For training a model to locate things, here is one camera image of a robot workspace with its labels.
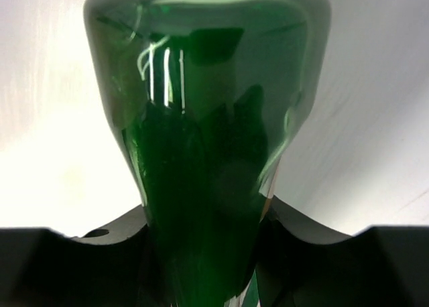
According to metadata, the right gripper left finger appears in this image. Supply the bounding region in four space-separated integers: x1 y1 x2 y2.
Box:
1 206 168 306

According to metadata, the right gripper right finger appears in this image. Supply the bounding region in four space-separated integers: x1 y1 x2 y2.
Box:
256 198 428 306

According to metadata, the green dish soap bottle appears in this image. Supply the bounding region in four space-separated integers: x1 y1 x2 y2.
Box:
84 0 331 306

